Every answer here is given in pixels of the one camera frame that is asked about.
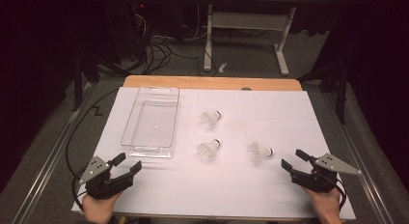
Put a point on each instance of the person's right hand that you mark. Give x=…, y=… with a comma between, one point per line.
x=328, y=206

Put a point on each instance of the black metal stand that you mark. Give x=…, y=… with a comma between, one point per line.
x=341, y=98
x=77, y=85

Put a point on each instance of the white shuttlecock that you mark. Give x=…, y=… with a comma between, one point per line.
x=209, y=118
x=257, y=152
x=207, y=150

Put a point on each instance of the clear plastic container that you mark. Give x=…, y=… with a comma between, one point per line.
x=151, y=127

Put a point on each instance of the metal floor rail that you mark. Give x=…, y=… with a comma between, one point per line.
x=51, y=159
x=374, y=201

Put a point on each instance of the white metal desk frame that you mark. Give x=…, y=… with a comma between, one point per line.
x=247, y=21

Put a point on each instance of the dark curtain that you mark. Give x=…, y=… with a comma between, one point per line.
x=29, y=72
x=379, y=72

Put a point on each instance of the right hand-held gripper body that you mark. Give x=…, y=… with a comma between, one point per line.
x=321, y=180

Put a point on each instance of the person's left hand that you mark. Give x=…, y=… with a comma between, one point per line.
x=99, y=209

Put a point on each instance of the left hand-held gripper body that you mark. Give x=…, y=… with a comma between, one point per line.
x=96, y=172

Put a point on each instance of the white paper sheet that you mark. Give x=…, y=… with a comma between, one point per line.
x=225, y=185

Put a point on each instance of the dark round table grommet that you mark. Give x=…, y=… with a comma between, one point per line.
x=246, y=88

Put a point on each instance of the black zigzag floor tape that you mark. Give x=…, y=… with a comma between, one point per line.
x=97, y=110

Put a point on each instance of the small white scrap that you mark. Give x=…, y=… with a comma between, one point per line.
x=222, y=67

